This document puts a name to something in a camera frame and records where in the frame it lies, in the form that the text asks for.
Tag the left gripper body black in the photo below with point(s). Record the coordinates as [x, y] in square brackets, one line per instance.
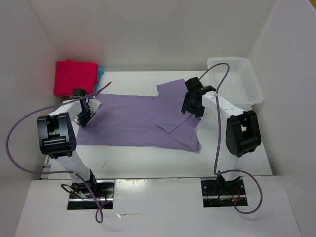
[87, 110]

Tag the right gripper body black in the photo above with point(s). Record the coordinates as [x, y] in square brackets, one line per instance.
[196, 108]

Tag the lavender t shirt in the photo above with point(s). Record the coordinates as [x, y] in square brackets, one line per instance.
[141, 121]

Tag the magenta t shirt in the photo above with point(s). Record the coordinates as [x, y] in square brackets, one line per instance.
[71, 75]

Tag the cyan t shirt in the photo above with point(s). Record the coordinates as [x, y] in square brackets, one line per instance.
[100, 73]

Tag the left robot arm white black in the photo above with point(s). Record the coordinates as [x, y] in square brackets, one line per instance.
[57, 138]

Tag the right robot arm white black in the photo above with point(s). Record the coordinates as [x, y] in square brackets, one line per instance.
[238, 130]

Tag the white plastic basket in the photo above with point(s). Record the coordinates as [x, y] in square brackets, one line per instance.
[241, 86]

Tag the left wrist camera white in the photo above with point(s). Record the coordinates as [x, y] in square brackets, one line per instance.
[94, 105]

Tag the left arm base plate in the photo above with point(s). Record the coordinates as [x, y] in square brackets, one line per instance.
[83, 200]

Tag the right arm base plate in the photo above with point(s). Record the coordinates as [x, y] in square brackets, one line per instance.
[216, 192]

